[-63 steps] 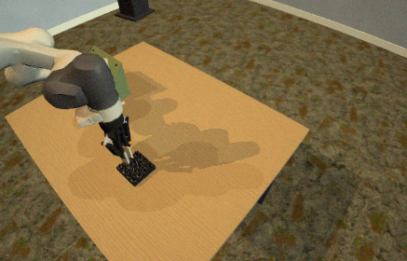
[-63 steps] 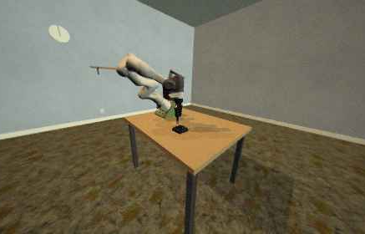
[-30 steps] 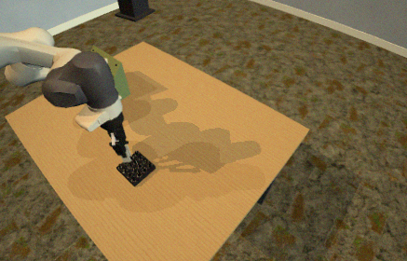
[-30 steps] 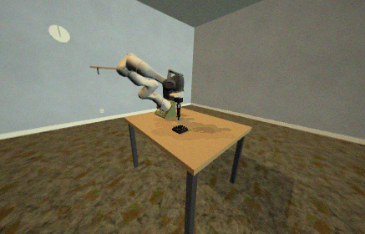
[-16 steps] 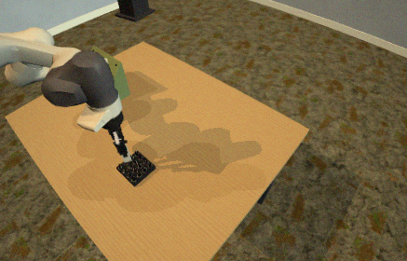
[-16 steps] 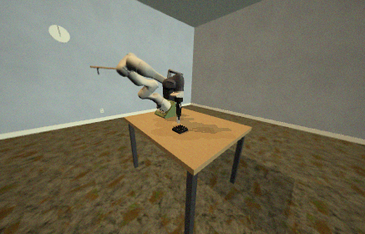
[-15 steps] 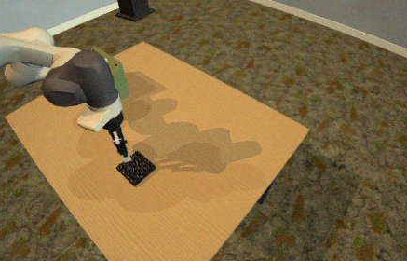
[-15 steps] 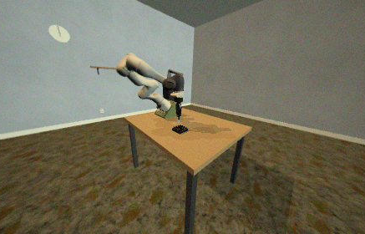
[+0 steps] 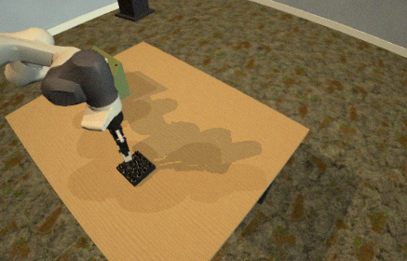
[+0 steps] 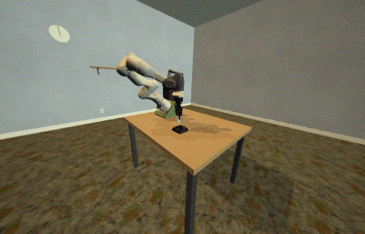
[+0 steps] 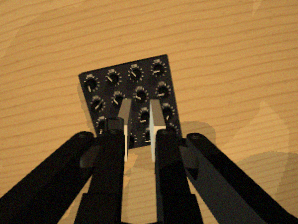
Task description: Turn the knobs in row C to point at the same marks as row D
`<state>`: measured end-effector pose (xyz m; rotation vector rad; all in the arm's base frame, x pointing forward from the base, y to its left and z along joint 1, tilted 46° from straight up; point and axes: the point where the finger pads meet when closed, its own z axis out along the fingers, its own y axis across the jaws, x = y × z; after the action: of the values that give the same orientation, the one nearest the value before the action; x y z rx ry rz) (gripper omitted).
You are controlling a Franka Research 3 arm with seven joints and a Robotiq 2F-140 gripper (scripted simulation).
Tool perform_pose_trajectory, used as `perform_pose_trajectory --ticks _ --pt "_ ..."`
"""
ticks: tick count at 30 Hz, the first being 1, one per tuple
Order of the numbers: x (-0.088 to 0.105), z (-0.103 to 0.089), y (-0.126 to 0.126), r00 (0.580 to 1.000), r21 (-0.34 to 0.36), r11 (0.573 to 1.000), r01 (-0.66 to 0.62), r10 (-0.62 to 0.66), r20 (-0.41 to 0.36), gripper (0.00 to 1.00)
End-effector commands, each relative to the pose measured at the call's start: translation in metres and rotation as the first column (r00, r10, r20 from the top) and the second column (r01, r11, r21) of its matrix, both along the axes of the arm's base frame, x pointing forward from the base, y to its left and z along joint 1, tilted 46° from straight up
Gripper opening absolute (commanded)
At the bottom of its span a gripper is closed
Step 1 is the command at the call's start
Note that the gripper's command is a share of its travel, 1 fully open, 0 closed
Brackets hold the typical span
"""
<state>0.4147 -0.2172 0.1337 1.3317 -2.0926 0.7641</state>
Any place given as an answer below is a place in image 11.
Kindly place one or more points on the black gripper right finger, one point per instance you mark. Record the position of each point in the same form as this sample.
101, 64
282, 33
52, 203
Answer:
229, 193

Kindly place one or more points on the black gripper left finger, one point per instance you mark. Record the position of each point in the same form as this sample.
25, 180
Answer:
44, 195

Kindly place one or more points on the black knob box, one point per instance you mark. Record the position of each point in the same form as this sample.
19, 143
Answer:
124, 79

